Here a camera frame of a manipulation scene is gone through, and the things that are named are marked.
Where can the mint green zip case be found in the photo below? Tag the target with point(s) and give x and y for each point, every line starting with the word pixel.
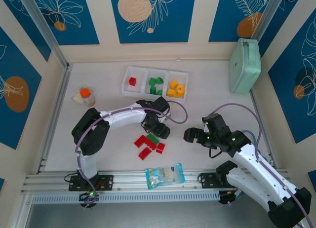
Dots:
pixel 244 67

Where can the beige wedge piece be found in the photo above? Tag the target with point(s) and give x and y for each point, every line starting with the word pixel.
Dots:
pixel 77 99

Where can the orange-lid small bottle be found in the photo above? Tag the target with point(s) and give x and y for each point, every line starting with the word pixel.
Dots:
pixel 86 94

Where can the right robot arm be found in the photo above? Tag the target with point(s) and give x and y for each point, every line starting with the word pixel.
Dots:
pixel 259 168

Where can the white three-compartment container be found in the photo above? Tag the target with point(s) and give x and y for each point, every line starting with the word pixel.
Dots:
pixel 142 89

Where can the small green-lit circuit board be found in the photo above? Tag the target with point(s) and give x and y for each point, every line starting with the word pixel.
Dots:
pixel 90 194

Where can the blue stethoscope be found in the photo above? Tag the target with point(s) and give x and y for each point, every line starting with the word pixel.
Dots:
pixel 249 133

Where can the aluminium corner post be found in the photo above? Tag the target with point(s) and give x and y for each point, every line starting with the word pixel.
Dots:
pixel 45 28
pixel 269 15

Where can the long green lego brick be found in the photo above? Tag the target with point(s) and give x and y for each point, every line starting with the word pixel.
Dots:
pixel 153 90
pixel 153 138

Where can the yellow round lego piece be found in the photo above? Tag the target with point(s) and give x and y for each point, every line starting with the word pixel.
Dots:
pixel 181 89

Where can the aluminium side rail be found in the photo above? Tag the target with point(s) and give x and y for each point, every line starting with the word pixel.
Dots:
pixel 259 114
pixel 61 97

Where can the yellow lego brick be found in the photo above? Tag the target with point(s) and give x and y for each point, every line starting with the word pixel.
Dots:
pixel 173 85
pixel 178 95
pixel 170 92

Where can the clear blue snack bag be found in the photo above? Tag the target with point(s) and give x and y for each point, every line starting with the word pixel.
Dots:
pixel 165 176

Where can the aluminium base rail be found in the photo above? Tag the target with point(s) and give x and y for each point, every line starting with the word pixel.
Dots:
pixel 128 179

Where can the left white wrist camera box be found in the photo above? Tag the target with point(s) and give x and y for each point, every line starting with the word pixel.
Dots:
pixel 163 119

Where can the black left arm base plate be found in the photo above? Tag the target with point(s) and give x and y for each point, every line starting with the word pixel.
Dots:
pixel 106 182

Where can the green slope lego brick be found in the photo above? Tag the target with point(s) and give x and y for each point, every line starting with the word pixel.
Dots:
pixel 160 80

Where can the red comb-shaped lego brick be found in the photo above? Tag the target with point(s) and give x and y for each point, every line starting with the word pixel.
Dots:
pixel 150 145

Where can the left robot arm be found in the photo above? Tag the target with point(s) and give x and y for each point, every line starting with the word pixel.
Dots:
pixel 123 115

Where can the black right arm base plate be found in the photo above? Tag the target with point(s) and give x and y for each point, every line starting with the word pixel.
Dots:
pixel 207 180

